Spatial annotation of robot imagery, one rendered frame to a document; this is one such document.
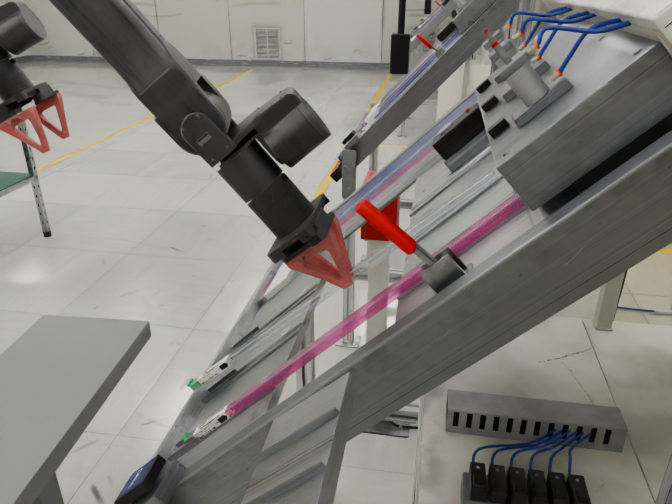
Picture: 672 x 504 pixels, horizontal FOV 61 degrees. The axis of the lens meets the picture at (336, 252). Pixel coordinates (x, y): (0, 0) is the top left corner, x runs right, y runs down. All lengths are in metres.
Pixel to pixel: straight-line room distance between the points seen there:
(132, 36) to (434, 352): 0.41
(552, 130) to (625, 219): 0.08
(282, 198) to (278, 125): 0.08
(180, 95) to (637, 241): 0.43
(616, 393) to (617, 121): 0.72
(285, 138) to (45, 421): 0.67
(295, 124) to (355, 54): 8.74
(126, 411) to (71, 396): 0.91
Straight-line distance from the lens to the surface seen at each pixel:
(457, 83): 5.16
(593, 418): 0.97
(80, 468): 1.89
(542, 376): 1.11
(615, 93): 0.46
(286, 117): 0.63
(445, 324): 0.47
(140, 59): 0.63
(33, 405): 1.14
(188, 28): 10.05
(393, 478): 1.73
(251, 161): 0.64
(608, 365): 1.18
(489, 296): 0.46
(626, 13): 0.50
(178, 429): 0.81
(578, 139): 0.46
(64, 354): 1.25
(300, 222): 0.65
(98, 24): 0.63
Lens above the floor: 1.26
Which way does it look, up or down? 25 degrees down
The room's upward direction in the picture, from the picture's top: straight up
